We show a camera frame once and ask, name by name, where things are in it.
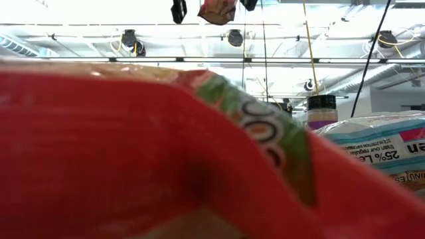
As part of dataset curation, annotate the red-yellow ramen packet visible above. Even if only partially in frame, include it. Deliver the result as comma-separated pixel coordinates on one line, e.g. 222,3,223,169
198,0,238,26

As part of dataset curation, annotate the long ceiling light bar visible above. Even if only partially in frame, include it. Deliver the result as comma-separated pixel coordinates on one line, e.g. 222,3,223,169
36,56,425,64

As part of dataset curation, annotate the black-lid spice jar purple label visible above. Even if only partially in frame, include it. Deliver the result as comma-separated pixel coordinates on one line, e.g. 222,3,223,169
305,95,339,132

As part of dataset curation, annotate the orange-red ramen packet green stripe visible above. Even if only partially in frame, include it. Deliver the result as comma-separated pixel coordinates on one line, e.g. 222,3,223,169
0,58,425,239

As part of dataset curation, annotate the blue white ramen packet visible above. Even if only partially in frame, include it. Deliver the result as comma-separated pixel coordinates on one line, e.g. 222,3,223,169
311,111,425,200

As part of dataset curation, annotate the yellow cable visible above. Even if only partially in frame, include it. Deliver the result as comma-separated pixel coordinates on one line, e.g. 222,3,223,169
301,0,319,96

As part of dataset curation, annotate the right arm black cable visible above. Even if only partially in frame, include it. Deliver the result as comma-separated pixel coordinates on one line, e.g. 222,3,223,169
351,0,392,118

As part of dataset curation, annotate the grey ceiling duct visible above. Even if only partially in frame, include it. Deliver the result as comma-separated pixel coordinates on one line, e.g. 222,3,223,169
325,62,425,96

